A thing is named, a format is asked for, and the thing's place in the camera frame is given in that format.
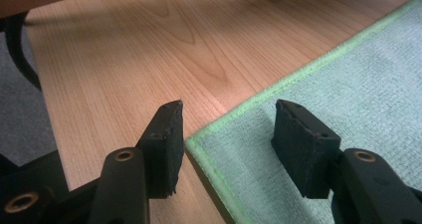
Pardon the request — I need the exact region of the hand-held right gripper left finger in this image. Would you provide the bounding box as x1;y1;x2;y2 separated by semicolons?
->
135;100;185;200

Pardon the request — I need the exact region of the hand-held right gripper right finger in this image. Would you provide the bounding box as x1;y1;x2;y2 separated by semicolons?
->
271;99;342;200

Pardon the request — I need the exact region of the light green towel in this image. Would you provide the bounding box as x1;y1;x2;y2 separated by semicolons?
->
184;0;422;224

